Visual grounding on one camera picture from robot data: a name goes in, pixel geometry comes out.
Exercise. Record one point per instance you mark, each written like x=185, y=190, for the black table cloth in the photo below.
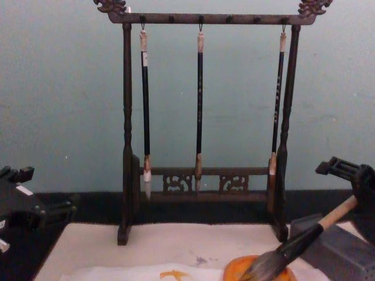
x=96, y=207

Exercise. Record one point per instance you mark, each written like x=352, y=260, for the white felt mat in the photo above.
x=164, y=246

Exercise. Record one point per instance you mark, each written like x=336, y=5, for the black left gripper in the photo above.
x=17, y=210

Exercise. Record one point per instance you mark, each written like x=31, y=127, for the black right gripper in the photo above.
x=366, y=202

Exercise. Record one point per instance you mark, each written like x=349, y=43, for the dark carved wooden brush rack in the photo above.
x=127, y=117

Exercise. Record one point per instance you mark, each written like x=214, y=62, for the thin black brush, white script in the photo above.
x=277, y=102

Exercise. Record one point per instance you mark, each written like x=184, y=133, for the grey rectangular box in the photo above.
x=342, y=254

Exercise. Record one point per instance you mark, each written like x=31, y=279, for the orange paint dish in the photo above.
x=237, y=267

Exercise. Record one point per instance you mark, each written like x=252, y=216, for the white paper sheet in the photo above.
x=123, y=273

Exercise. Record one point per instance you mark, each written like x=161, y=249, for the black brush with white label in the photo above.
x=146, y=117

